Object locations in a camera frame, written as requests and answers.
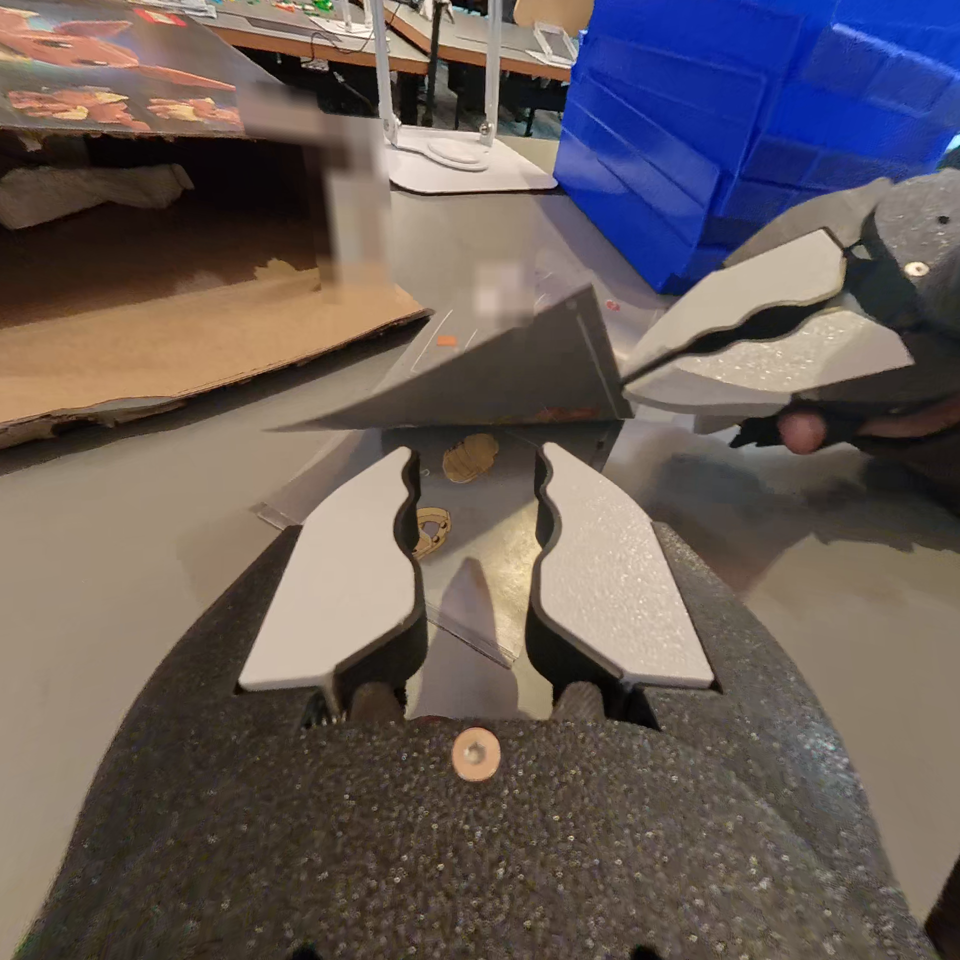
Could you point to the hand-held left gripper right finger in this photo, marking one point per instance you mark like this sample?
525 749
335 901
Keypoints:
623 600

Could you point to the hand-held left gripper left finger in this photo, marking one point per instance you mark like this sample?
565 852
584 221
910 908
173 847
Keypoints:
330 600

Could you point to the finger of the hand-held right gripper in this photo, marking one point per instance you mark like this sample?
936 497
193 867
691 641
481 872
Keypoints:
735 293
780 368

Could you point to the grey instruction booklet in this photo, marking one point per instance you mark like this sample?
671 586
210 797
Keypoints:
510 375

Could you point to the grey desk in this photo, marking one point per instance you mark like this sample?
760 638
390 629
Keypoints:
120 525

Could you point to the person's right hand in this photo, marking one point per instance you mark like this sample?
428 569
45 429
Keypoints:
810 432

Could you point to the colourful printed toy box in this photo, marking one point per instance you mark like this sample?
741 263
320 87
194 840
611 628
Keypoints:
150 345

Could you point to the white metal stand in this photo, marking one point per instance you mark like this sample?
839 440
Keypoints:
380 75

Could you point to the wooden table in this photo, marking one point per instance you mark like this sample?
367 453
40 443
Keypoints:
300 38

